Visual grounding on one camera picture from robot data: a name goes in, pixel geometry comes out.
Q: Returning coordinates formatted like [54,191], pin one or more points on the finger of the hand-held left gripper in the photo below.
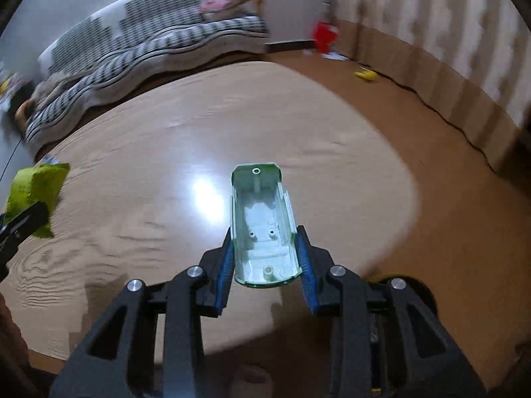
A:
[25,219]

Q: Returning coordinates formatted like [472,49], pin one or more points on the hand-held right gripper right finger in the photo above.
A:
[305,273]

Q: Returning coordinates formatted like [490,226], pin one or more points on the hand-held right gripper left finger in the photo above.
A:
[224,273]

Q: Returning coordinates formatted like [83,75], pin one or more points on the yellow-green snack packet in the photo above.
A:
[33,186]

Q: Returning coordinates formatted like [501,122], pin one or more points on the pale green plastic shell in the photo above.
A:
[261,224]

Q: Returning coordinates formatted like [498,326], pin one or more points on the black bin with gold rim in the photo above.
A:
[421,294]

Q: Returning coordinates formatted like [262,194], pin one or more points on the wooden table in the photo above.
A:
[166,132]

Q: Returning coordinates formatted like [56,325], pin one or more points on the striped covered sofa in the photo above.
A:
[124,49]

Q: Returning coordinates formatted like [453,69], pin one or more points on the yellow toy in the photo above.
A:
[366,75]

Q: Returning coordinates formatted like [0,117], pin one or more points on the white paper scrap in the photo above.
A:
[334,55]

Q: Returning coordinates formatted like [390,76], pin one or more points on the red plastic bag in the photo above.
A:
[325,35]

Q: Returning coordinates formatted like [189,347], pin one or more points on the pink cloth item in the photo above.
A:
[220,2]

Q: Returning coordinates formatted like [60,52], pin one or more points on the beige patterned curtain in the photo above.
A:
[435,29]

